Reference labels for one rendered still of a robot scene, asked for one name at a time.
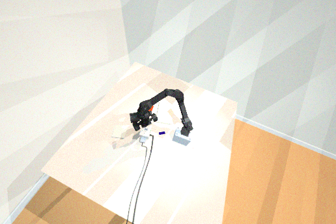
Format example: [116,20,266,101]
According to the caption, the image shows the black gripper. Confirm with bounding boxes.
[132,113,158,131]

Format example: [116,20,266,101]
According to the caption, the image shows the grey plug with black cable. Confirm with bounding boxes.
[128,136,147,217]

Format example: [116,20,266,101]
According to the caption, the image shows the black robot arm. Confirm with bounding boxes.
[130,89,193,137]

